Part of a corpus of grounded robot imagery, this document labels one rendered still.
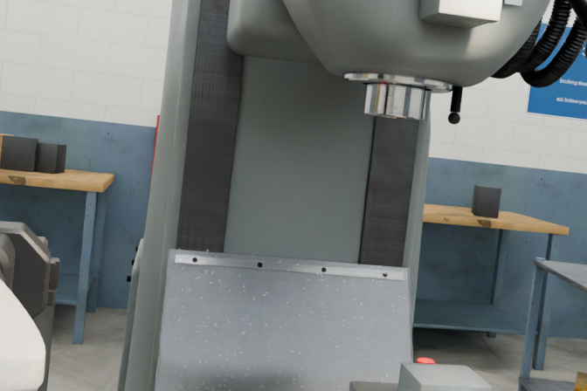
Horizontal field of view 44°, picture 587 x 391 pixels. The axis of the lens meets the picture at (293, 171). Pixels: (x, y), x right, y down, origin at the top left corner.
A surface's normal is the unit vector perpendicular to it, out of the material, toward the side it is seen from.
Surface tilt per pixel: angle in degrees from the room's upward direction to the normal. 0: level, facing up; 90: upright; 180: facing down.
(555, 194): 90
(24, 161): 90
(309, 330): 63
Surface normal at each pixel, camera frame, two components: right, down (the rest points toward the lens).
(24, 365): 1.00, 0.04
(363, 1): -0.33, 0.26
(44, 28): 0.16, 0.07
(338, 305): 0.20, -0.39
